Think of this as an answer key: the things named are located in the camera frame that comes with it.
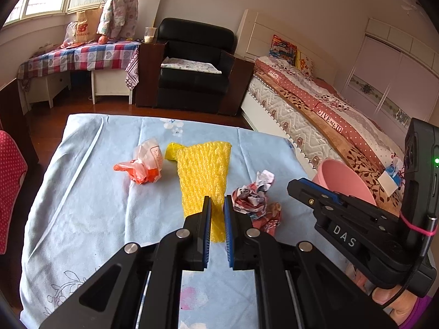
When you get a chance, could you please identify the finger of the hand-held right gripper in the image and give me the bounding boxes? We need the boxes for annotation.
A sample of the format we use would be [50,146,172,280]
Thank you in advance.
[287,179,400,251]
[298,177,402,222]

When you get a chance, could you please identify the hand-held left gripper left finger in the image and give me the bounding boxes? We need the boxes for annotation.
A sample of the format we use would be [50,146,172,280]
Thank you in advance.
[39,196,212,329]

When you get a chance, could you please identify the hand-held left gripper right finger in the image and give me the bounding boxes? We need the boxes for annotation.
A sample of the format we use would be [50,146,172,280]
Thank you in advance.
[224,195,405,329]

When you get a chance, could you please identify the pink plastic basin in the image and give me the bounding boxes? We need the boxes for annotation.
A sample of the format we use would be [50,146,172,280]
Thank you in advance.
[311,158,378,206]

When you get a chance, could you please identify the printed paper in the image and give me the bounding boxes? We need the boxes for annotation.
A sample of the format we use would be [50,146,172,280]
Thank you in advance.
[231,169,277,216]

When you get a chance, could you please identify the yellow foam net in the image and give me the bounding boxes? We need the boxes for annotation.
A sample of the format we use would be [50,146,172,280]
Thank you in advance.
[165,141,232,244]

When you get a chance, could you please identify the person's right hand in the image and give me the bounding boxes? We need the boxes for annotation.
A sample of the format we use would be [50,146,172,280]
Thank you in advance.
[372,283,415,326]

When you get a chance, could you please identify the blue white tissue box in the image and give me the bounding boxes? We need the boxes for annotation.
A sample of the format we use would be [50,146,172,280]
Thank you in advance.
[377,159,407,196]

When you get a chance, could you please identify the crumpled red wrapper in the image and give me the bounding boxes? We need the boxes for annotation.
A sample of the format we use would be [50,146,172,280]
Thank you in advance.
[252,202,282,237]

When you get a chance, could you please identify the brown leaf-print blanket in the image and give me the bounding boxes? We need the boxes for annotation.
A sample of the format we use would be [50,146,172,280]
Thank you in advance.
[254,70,405,209]

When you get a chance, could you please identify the orange plastic bag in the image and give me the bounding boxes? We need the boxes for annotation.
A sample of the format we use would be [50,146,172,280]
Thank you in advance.
[114,139,163,186]

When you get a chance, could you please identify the floral patchwork quilt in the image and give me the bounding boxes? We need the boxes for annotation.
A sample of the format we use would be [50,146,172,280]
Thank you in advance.
[255,56,412,165]

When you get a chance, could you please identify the white sliding-door wardrobe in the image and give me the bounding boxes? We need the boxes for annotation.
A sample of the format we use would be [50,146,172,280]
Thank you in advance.
[343,17,439,127]

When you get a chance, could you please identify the yellow floral pillow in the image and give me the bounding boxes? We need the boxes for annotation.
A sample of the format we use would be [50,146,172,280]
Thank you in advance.
[296,51,314,79]

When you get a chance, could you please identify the light blue tablecloth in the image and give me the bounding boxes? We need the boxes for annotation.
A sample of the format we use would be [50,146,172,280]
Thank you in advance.
[19,113,347,329]

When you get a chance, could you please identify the brown wooden side cabinet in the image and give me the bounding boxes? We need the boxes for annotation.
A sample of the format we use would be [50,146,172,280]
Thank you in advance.
[135,39,168,107]
[218,50,256,116]

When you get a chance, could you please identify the colourful printed pillow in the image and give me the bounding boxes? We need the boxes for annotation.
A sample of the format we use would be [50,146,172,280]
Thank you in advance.
[269,35,298,66]

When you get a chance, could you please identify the bed with patterned bedding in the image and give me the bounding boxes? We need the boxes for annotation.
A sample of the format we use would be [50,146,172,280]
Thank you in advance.
[237,8,412,192]

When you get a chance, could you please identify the floral seat cushion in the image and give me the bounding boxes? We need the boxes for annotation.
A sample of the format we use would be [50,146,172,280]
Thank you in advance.
[161,56,223,74]

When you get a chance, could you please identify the red patterned cloth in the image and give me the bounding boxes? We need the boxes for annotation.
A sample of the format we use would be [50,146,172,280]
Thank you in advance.
[125,43,141,91]

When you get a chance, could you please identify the white desk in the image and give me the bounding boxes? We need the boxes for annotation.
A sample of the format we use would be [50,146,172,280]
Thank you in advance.
[91,69,134,105]

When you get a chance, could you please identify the black leather armchair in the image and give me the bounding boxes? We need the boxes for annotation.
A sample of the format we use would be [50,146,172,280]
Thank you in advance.
[158,18,235,114]

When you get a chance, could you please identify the red polka-dot cloth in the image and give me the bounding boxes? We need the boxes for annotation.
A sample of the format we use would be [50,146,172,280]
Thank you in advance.
[0,130,28,256]

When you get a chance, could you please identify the checkered tablecloth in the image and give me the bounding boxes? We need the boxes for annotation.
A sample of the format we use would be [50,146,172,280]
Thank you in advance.
[17,39,142,80]

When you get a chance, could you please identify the white drawer unit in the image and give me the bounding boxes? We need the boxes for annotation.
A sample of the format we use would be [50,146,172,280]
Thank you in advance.
[17,70,72,108]

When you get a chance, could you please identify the dark brown wooden cabinet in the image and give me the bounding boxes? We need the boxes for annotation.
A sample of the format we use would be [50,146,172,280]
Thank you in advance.
[0,77,40,165]

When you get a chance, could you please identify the clear pink plastic bag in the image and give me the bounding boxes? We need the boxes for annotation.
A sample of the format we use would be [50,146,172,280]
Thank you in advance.
[62,21,79,49]

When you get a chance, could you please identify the brown paper bag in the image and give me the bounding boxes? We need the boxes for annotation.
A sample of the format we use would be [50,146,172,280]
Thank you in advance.
[75,7,103,42]

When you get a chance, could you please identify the floral padded jacket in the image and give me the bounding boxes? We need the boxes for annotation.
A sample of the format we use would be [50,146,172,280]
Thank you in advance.
[97,0,139,39]

